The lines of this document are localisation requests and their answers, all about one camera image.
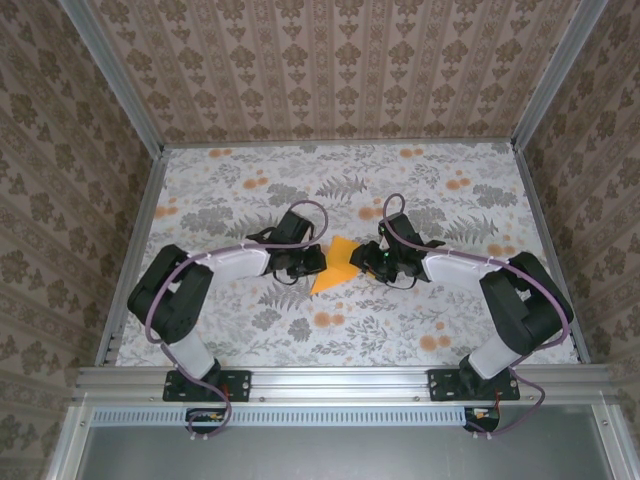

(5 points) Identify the yellow paper sheet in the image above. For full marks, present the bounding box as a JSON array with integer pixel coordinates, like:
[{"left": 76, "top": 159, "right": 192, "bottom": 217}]
[{"left": 309, "top": 234, "right": 362, "bottom": 296}]

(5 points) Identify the floral printed table cover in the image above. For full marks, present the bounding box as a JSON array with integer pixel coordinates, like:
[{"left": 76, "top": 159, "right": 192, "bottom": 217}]
[{"left": 114, "top": 144, "right": 580, "bottom": 368}]

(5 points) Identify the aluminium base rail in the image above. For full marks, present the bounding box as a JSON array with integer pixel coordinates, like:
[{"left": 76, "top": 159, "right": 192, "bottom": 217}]
[{"left": 72, "top": 364, "right": 619, "bottom": 404}]

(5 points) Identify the aluminium table end rail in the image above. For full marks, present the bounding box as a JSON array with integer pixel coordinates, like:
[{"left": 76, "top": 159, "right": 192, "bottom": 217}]
[{"left": 162, "top": 140, "right": 516, "bottom": 150}]

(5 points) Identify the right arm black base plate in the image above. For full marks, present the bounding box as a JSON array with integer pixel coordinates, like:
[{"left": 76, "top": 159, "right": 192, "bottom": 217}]
[{"left": 427, "top": 368, "right": 521, "bottom": 403}]

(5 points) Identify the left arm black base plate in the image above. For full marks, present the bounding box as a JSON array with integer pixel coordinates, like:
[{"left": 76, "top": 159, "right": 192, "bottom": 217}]
[{"left": 163, "top": 368, "right": 252, "bottom": 403}]

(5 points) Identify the slotted grey cable duct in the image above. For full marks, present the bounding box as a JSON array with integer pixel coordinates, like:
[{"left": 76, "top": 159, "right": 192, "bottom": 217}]
[{"left": 91, "top": 409, "right": 471, "bottom": 427}]

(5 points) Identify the aluminium table side rail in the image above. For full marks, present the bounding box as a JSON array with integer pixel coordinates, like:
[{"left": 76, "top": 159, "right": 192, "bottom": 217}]
[
  {"left": 514, "top": 144, "right": 592, "bottom": 365},
  {"left": 94, "top": 147, "right": 169, "bottom": 369}
]

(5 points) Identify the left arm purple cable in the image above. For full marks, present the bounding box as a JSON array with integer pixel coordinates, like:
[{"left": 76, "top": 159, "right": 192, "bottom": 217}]
[{"left": 143, "top": 199, "right": 329, "bottom": 444}]

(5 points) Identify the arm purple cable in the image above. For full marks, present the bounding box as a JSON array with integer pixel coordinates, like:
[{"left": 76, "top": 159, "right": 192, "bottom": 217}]
[
  {"left": 143, "top": 199, "right": 329, "bottom": 444},
  {"left": 378, "top": 193, "right": 574, "bottom": 442}
]

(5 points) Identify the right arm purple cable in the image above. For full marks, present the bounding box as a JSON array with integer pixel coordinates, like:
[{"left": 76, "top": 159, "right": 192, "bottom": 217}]
[{"left": 378, "top": 193, "right": 574, "bottom": 442}]

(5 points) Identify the aluminium frame post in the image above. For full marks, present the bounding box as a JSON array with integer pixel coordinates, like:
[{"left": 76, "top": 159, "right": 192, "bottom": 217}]
[
  {"left": 62, "top": 0, "right": 166, "bottom": 156},
  {"left": 510, "top": 0, "right": 614, "bottom": 147}
]

